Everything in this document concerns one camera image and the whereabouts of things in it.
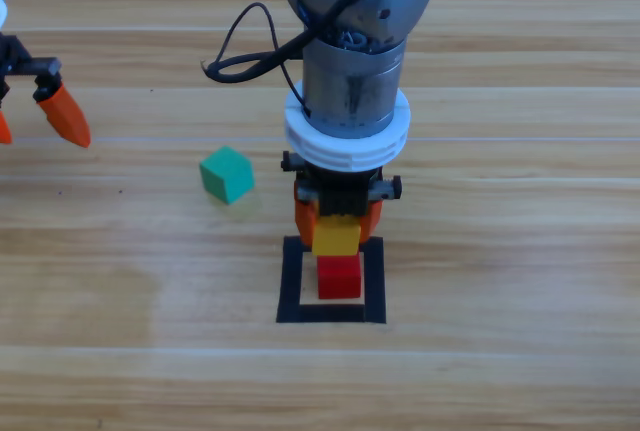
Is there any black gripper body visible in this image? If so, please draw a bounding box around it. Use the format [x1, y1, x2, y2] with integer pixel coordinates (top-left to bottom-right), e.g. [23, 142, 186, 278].
[280, 150, 403, 217]
[0, 33, 62, 105]

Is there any yellow wooden cube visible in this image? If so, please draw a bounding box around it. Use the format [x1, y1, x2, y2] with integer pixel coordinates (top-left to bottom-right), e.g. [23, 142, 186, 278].
[310, 215, 362, 257]

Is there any red wooden cube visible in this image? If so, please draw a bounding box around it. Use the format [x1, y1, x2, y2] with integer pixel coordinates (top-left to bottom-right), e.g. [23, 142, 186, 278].
[316, 255, 363, 301]

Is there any green wooden cube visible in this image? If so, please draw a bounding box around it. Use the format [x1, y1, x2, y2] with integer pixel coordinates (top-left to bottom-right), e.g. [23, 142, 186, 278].
[198, 145, 256, 206]

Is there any black tape square outline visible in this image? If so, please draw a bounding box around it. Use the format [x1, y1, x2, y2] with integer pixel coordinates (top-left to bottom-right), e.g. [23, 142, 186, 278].
[275, 235, 388, 325]

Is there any thin black arm wire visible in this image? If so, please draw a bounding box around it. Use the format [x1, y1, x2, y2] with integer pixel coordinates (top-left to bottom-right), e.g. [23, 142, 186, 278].
[219, 2, 314, 120]

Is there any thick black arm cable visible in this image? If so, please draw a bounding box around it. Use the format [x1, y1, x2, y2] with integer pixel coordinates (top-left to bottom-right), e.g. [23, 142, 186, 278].
[199, 0, 399, 85]

